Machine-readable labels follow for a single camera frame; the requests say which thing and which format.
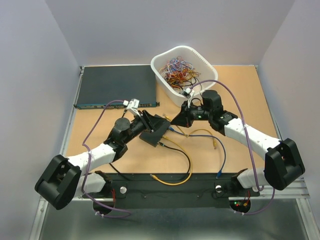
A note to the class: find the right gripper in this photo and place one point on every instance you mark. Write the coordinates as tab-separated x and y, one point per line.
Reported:
183	118

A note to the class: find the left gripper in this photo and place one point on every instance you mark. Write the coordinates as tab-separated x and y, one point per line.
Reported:
144	118

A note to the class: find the small black network switch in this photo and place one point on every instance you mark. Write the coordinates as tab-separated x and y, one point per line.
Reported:
153	138

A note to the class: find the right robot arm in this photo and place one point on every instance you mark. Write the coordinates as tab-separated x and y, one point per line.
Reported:
282	160

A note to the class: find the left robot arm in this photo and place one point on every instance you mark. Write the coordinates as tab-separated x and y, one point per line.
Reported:
62	179

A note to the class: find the white plastic bin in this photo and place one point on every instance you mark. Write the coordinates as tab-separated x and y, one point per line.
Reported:
182	67

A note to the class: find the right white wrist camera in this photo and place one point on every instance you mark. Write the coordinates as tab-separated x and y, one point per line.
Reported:
189	94

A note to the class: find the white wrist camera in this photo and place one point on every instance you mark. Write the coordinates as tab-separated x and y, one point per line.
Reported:
132	106
189	94

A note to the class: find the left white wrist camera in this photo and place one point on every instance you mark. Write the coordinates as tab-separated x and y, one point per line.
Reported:
132	106

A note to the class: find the large rack network switch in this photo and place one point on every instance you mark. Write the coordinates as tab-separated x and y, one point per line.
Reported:
100	85

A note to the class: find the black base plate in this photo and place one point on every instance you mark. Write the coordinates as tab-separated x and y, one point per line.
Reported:
202	190

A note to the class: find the aluminium rail frame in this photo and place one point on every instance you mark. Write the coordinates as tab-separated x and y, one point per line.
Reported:
96	180

